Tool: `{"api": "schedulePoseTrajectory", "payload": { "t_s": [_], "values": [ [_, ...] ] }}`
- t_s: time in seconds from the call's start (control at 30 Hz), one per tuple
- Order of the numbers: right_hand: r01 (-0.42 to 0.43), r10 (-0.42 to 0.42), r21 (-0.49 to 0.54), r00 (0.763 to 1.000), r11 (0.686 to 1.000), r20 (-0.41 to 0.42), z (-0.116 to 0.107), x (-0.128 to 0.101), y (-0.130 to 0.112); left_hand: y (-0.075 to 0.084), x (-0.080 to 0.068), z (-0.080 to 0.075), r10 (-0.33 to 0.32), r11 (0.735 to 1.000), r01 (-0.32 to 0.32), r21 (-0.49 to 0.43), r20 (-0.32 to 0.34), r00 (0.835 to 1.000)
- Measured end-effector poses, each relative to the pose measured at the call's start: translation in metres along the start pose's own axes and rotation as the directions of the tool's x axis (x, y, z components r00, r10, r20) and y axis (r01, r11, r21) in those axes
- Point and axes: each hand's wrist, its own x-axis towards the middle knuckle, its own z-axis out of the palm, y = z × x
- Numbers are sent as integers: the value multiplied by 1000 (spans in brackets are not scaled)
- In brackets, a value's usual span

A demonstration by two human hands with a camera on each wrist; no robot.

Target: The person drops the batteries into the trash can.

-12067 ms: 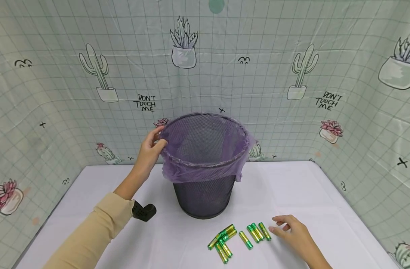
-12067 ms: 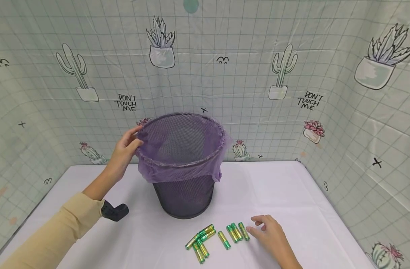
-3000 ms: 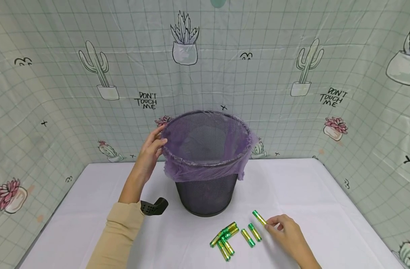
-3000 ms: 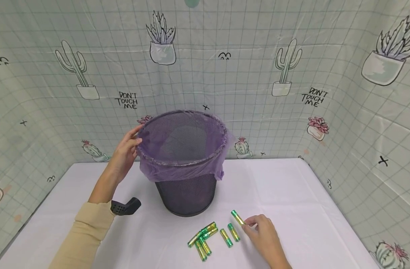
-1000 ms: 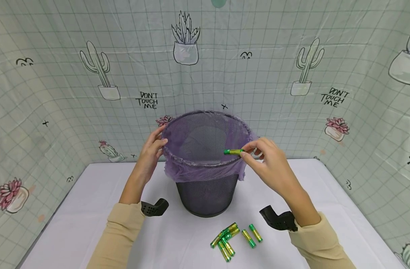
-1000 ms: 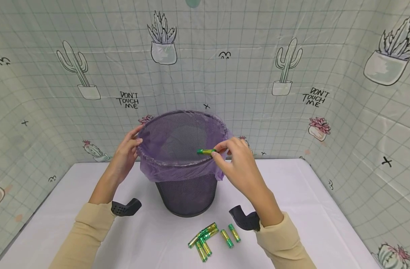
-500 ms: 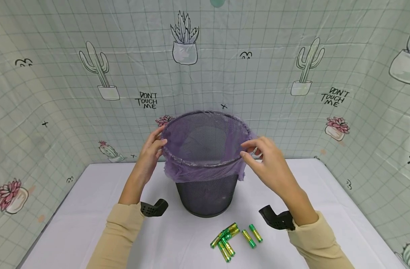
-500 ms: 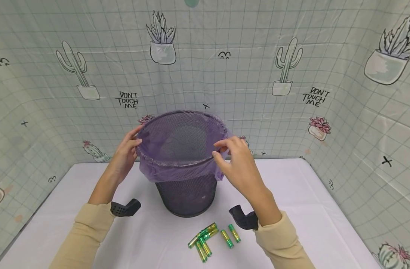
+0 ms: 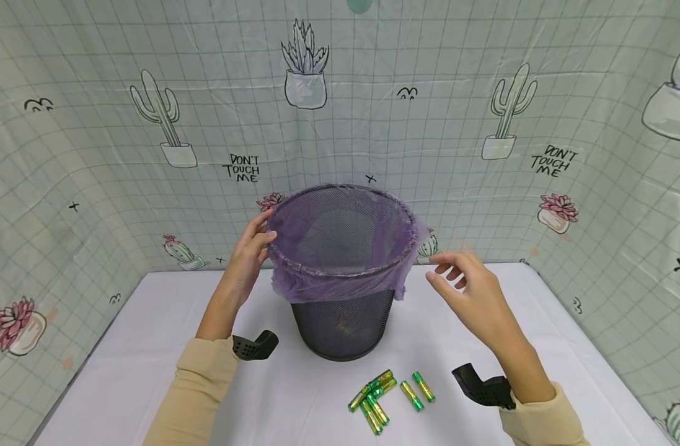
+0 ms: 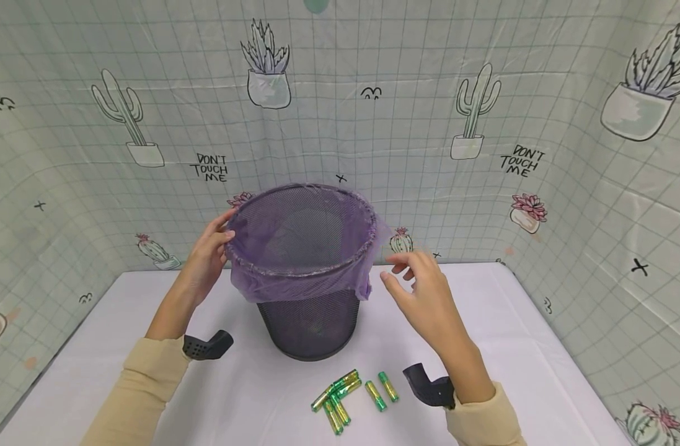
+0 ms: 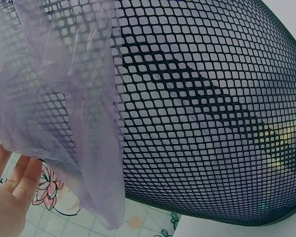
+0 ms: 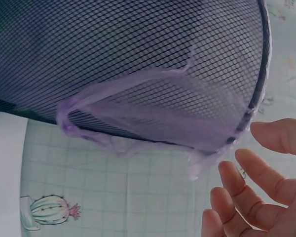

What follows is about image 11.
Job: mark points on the person's left fingers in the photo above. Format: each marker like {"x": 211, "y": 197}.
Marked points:
{"x": 24, "y": 175}

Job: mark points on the purple plastic bin bag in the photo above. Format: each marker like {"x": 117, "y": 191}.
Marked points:
{"x": 71, "y": 103}

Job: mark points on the person's left hand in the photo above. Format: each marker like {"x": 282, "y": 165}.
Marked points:
{"x": 7, "y": 209}

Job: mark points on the black mesh waste bin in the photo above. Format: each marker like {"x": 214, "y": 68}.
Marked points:
{"x": 212, "y": 111}

